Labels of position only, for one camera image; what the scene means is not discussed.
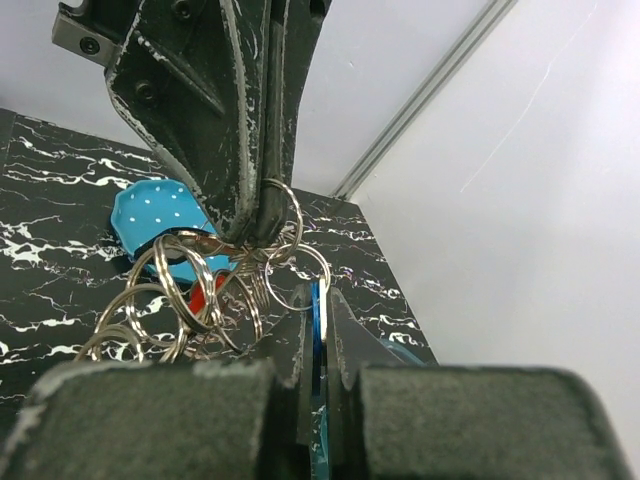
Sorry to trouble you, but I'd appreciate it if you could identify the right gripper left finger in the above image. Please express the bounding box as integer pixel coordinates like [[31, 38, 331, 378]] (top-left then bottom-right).
[[1, 309, 311, 479]]

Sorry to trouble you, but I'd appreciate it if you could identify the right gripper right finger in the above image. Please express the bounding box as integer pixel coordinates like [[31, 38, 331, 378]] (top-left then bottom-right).
[[326, 289, 633, 479]]

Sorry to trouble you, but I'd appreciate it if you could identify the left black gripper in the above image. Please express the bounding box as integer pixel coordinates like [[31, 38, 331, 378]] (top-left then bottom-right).
[[51, 0, 268, 244]]

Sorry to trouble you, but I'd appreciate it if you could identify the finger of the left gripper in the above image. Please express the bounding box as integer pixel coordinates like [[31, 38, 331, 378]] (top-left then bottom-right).
[[257, 0, 330, 247]]

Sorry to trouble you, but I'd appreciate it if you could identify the red key tag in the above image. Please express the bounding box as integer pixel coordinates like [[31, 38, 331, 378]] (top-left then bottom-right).
[[188, 269, 232, 314]]

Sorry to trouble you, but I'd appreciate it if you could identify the large ring of keys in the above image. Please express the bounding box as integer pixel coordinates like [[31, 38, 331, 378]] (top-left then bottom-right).
[[69, 179, 331, 366]]

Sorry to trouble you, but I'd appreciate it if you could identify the teal transparent plastic bin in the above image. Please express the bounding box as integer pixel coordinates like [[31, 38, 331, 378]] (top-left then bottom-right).
[[311, 339, 426, 479]]

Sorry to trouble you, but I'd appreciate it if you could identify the blue dotted plate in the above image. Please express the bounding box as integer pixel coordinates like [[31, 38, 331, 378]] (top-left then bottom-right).
[[110, 179, 236, 292]]

